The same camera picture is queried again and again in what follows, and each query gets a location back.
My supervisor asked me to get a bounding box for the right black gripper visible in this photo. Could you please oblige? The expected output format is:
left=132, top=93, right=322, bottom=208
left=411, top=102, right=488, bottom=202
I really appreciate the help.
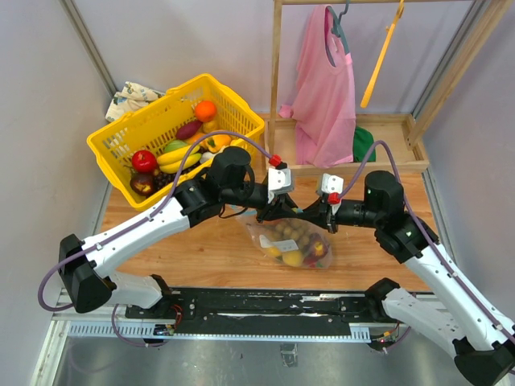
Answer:
left=297, top=197, right=382, bottom=234

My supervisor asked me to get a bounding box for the brown longan bunch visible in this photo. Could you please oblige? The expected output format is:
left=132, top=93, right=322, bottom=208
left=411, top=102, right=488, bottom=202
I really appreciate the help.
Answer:
left=266, top=219, right=311, bottom=248

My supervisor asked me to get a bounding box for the clear zip top bag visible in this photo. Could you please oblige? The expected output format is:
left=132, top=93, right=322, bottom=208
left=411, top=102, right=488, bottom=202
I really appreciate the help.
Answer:
left=237, top=210, right=333, bottom=269

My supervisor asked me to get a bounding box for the yellow lemon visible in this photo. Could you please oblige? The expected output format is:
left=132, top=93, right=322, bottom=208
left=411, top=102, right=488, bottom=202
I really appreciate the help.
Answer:
left=265, top=246, right=282, bottom=260

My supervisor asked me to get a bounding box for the red chili pepper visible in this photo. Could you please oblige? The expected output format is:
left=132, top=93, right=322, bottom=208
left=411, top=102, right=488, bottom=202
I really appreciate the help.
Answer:
left=302, top=255, right=325, bottom=269

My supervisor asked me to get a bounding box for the peach coloured fruit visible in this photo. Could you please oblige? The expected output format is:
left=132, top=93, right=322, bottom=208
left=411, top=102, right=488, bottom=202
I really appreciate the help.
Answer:
left=282, top=250, right=303, bottom=267

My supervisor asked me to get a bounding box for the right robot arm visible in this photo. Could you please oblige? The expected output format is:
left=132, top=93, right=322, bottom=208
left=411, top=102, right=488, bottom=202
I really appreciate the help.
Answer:
left=313, top=170, right=514, bottom=385

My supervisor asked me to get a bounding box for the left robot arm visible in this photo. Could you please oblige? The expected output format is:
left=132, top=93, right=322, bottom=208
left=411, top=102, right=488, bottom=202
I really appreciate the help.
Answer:
left=59, top=146, right=293, bottom=318

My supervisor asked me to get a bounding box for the green cloth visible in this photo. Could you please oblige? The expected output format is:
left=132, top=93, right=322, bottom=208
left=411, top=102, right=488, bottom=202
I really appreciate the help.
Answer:
left=352, top=125, right=374, bottom=163

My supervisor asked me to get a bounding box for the white garlic bulb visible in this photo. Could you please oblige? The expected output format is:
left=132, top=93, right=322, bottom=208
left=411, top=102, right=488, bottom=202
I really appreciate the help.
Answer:
left=200, top=152, right=216, bottom=164

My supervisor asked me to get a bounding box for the yellow bell pepper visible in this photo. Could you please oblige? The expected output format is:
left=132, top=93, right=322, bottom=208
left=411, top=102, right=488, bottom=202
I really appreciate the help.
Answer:
left=204, top=134, right=233, bottom=154

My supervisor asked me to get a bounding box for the pink shirt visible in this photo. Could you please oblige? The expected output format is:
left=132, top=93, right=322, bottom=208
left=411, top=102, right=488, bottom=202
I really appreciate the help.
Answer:
left=279, top=5, right=356, bottom=168

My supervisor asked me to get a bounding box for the wooden clothes rack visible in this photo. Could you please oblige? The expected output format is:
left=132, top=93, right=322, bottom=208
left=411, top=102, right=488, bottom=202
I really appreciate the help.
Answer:
left=263, top=1, right=514, bottom=176

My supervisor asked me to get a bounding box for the yellow banana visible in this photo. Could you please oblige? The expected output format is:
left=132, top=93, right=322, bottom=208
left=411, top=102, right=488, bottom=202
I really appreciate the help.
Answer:
left=157, top=146, right=201, bottom=174

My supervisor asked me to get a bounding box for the orange fruit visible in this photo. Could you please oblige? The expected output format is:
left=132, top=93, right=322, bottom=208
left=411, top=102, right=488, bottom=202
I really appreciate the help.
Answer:
left=194, top=101, right=217, bottom=123

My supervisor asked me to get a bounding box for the purple sweet potato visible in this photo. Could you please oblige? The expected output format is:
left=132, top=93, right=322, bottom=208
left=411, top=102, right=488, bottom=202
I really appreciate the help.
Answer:
left=175, top=120, right=203, bottom=141

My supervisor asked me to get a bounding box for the green fruit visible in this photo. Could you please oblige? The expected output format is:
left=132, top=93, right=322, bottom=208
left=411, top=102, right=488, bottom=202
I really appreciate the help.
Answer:
left=163, top=139, right=188, bottom=153

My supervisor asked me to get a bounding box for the dark grape bunch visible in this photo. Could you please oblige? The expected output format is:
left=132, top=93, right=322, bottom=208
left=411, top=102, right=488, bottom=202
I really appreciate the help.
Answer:
left=154, top=162, right=199, bottom=191

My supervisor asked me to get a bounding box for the bright red apple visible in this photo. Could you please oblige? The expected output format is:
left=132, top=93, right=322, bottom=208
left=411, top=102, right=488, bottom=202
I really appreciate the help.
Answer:
left=131, top=150, right=158, bottom=173

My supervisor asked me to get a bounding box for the yellow plastic basket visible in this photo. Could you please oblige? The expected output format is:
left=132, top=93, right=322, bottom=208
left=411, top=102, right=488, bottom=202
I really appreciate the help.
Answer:
left=87, top=73, right=265, bottom=211

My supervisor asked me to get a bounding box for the teal clothes hanger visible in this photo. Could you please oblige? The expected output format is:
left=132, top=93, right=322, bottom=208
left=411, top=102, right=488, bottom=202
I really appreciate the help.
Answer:
left=324, top=1, right=350, bottom=68

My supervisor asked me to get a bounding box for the patterned cloth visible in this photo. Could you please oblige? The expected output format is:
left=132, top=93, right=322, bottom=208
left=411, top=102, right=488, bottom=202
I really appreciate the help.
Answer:
left=105, top=81, right=165, bottom=122

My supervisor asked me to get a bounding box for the yellow clothes hanger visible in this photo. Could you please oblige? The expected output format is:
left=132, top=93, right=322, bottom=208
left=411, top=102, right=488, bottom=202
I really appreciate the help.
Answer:
left=360, top=0, right=405, bottom=109

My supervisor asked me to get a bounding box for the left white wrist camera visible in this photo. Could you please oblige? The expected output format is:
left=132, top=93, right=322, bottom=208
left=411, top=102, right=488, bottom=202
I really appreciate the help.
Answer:
left=267, top=168, right=295, bottom=195

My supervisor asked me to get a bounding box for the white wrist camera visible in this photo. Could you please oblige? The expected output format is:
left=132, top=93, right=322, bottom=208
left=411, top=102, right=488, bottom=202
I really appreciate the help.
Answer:
left=316, top=173, right=344, bottom=196
left=267, top=168, right=295, bottom=195

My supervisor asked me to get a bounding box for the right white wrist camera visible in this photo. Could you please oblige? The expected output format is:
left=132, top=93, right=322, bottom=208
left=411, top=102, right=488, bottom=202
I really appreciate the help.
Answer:
left=316, top=173, right=344, bottom=196

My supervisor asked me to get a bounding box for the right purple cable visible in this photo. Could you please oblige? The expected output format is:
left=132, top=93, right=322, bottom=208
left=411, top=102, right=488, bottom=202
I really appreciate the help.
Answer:
left=329, top=140, right=515, bottom=343

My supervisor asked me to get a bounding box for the purple cable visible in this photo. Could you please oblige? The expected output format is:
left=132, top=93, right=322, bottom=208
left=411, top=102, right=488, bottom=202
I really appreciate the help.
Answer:
left=329, top=140, right=515, bottom=343
left=37, top=130, right=281, bottom=313

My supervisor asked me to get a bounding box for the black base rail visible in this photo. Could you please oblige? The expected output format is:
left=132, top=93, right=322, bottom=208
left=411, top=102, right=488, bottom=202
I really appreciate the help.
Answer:
left=123, top=288, right=397, bottom=343

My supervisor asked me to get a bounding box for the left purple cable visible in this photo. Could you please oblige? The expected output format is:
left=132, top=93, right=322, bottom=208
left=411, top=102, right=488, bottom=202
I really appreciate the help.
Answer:
left=37, top=130, right=281, bottom=313

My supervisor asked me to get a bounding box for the right aluminium frame post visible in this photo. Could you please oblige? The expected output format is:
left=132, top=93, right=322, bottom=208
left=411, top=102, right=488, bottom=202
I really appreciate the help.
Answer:
left=411, top=1, right=486, bottom=120

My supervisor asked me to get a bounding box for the aluminium frame post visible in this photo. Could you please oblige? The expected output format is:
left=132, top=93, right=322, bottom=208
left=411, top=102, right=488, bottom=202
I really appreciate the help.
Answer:
left=59, top=0, right=117, bottom=96
left=411, top=1, right=486, bottom=120

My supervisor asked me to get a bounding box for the left aluminium frame post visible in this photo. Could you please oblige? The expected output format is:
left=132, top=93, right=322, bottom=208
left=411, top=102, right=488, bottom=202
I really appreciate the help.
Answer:
left=59, top=0, right=117, bottom=96

